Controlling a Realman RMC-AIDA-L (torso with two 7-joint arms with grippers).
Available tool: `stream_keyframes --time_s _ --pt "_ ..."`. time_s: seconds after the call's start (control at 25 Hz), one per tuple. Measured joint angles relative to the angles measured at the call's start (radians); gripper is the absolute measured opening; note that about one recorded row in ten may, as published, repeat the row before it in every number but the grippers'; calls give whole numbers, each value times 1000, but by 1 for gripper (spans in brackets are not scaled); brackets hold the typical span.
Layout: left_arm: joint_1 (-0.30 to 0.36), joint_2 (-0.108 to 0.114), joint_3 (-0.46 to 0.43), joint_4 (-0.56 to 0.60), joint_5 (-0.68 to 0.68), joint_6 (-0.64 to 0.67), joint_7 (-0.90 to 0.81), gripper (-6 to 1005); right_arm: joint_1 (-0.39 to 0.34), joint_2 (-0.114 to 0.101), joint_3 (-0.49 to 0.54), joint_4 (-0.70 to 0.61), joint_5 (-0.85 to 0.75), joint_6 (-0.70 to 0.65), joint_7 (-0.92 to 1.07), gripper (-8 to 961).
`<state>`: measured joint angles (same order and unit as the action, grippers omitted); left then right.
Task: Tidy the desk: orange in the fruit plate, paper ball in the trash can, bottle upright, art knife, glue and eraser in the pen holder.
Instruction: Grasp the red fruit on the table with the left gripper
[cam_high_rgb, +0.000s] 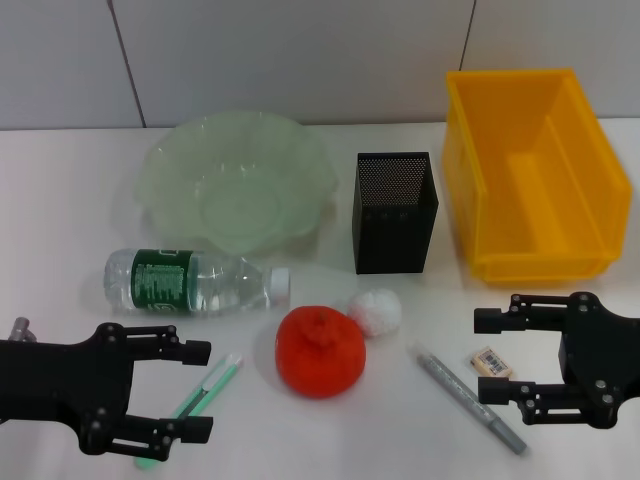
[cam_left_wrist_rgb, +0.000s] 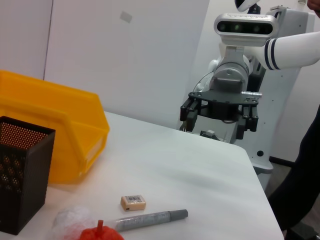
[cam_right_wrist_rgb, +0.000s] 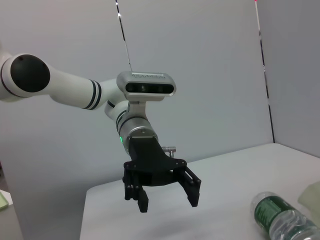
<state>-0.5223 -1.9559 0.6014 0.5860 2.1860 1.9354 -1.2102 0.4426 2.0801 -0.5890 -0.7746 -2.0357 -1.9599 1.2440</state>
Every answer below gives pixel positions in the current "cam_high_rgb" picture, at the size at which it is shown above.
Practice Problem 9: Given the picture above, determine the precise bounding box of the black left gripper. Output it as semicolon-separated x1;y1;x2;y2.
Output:
0;322;216;462

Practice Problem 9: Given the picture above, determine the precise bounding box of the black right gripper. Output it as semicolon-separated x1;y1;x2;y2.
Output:
473;292;640;430

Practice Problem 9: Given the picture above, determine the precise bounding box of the green white pen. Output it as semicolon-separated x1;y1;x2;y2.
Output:
133;352;245;471

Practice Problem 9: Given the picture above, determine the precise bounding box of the clear green-label water bottle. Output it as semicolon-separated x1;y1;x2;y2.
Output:
103;248;292;317

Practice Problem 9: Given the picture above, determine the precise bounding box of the white paper ball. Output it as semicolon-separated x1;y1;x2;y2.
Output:
347;289;403;339

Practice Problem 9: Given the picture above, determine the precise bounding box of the orange fruit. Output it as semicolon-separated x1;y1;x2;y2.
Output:
274;304;367;399

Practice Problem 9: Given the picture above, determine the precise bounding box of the beige eraser with barcode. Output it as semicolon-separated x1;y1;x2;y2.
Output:
468;344;515;377

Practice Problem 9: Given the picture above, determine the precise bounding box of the grey marker pen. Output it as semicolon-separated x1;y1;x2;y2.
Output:
409;344;529;456

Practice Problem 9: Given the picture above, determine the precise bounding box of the black mesh pen holder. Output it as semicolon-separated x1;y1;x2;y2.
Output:
351;151;441;275

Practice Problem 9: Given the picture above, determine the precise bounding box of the green glass fruit plate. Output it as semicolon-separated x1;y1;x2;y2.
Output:
133;112;341;256

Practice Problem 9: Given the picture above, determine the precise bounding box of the yellow plastic bin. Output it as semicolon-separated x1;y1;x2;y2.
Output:
442;67;634;287

